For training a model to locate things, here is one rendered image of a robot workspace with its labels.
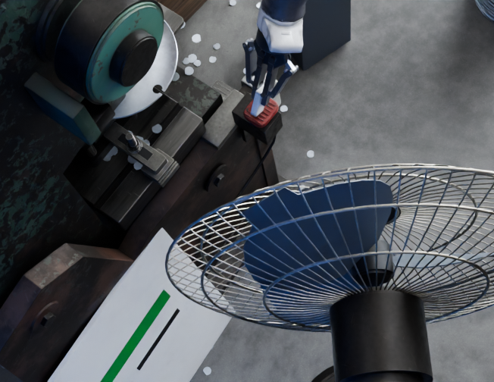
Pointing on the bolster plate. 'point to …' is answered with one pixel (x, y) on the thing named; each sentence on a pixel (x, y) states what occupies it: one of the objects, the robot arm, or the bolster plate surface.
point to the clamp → (143, 154)
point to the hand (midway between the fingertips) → (259, 101)
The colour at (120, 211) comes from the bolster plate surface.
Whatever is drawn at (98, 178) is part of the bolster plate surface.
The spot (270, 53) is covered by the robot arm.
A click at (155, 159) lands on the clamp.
